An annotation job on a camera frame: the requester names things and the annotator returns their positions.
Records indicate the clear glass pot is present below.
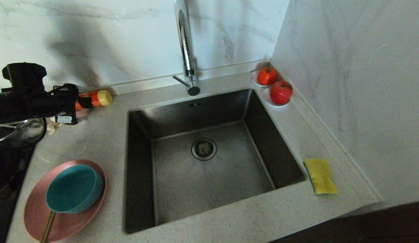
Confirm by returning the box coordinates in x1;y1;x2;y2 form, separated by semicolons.
0;118;46;150

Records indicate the stainless steel sink basin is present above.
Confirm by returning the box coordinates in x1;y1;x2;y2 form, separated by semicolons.
123;88;306;235

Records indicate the teal bowl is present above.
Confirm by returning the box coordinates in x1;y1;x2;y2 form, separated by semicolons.
46;164;105;214

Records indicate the red tomato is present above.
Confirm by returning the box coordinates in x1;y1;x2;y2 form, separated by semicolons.
257;64;278;86

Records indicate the gold slim utensil handle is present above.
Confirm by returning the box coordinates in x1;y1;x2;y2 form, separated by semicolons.
40;211;57;243

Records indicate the black cooktop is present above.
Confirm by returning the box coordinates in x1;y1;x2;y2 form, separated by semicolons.
0;145;38;243

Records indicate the chrome kitchen faucet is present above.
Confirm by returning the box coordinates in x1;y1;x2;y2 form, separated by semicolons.
172;0;201;97

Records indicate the round metal drain strainer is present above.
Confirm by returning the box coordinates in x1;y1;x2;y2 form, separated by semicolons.
191;138;217;161

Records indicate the red apple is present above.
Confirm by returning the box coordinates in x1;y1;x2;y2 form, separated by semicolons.
270;80;294;105

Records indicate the orange detergent bottle yellow cap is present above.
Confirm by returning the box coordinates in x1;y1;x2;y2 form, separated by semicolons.
75;89;114;111

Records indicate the yellow and green sponge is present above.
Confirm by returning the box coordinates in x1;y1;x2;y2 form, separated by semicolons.
303;159;339;195

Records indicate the pink round plate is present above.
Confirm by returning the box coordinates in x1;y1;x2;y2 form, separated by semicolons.
24;160;108;242

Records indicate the small white dish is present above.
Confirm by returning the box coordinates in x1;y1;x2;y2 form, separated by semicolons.
251;69;279;88
262;87;291;108

